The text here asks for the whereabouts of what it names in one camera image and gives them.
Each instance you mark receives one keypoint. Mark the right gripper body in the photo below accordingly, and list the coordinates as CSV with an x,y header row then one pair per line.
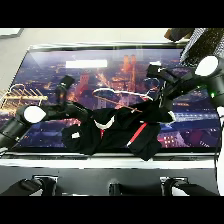
x,y
168,95

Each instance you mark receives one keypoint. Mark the white clothes hanger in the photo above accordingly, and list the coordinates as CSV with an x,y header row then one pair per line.
x,y
115,90

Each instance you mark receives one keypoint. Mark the black jacket with red trim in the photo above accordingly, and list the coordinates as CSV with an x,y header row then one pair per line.
x,y
116,133

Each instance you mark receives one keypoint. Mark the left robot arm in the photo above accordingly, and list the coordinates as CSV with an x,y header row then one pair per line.
x,y
16,123

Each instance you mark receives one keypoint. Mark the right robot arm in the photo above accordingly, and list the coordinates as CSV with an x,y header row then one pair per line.
x,y
213,80

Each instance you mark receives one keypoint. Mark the yellow clothes hanger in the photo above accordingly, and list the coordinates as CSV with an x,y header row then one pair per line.
x,y
20,98

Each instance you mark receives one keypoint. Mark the brown garment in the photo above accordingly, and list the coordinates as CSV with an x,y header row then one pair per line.
x,y
176,33

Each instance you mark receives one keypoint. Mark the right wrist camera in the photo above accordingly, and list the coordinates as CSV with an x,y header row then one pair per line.
x,y
161,73

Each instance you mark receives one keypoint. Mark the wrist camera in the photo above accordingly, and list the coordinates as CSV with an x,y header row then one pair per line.
x,y
161,73
63,88

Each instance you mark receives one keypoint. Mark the silver frame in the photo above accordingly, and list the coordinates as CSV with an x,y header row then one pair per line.
x,y
100,163

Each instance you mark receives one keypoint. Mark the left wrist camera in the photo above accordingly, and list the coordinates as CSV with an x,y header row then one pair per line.
x,y
63,88

